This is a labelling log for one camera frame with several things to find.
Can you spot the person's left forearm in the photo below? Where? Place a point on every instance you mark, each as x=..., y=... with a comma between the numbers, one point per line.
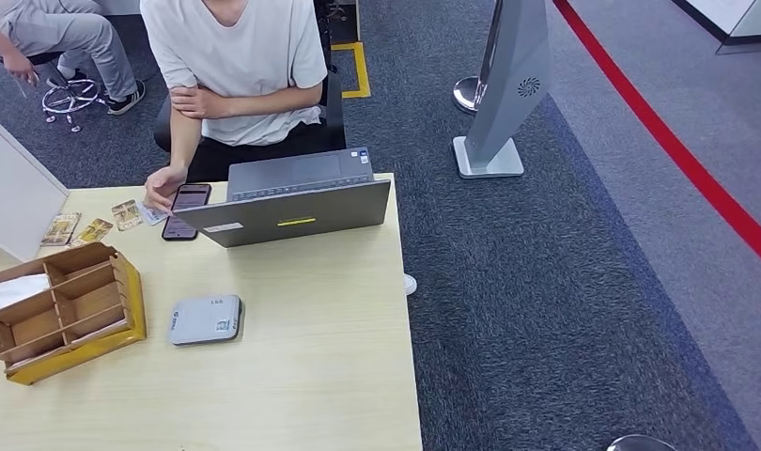
x=274, y=101

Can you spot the grey laptop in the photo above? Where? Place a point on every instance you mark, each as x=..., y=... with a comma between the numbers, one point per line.
x=287, y=218

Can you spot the gold room key card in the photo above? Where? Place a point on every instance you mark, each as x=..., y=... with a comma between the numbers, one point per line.
x=61, y=229
x=93, y=232
x=127, y=215

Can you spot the white cloth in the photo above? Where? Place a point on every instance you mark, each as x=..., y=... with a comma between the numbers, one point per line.
x=13, y=292

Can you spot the black smartphone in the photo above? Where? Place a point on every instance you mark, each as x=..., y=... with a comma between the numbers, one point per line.
x=187, y=208

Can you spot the grey card reader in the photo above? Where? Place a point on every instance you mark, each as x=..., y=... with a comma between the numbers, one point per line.
x=204, y=320

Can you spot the white partition panel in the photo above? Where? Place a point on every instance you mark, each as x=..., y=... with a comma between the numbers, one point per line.
x=7, y=199

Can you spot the white counter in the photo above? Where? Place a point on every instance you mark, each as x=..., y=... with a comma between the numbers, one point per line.
x=751, y=17

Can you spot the chrome round base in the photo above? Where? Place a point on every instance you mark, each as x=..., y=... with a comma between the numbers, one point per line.
x=639, y=444

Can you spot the seated person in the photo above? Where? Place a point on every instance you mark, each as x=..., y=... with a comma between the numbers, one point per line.
x=75, y=31

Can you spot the person's right forearm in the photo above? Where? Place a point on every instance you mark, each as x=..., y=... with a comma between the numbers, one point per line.
x=182, y=140

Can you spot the chrome stanchion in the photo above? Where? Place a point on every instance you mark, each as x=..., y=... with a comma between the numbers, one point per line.
x=464, y=94

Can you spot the white ID card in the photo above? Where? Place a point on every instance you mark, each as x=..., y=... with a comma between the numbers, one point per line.
x=151, y=215

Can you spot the chrome base stool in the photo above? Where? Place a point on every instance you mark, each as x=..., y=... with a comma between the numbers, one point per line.
x=69, y=99

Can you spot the wooden card organizer yellow base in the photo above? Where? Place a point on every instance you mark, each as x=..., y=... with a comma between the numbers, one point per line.
x=88, y=299

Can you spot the white round table foot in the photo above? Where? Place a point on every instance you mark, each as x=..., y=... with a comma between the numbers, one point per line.
x=410, y=284

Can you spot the person's left hand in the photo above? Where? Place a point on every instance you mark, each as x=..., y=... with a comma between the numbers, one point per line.
x=197, y=102

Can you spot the grey kiosk stand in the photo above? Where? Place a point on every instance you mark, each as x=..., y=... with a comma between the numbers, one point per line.
x=506, y=92

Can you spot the person's right hand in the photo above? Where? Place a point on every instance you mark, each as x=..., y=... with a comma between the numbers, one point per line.
x=164, y=185

